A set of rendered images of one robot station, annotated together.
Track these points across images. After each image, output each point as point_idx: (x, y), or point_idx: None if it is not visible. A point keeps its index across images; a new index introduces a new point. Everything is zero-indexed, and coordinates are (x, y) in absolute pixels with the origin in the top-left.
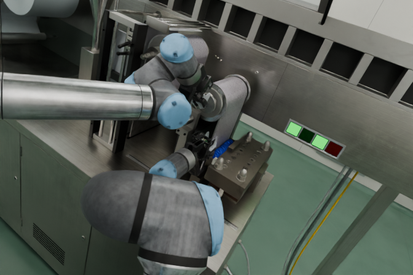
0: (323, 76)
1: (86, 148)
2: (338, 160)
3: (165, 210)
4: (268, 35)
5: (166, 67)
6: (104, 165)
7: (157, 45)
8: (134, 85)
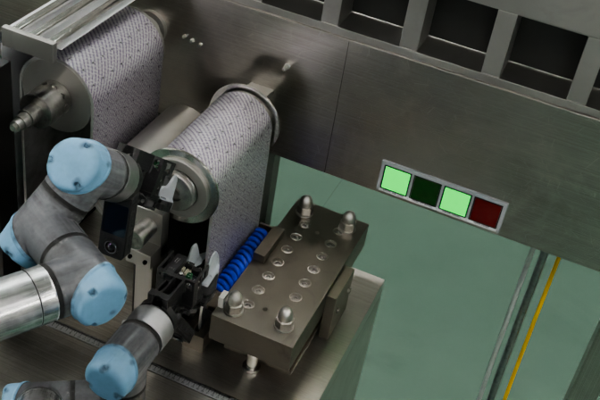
0: (429, 63)
1: None
2: (501, 234)
3: None
4: None
5: (67, 204)
6: None
7: (40, 77)
8: (22, 279)
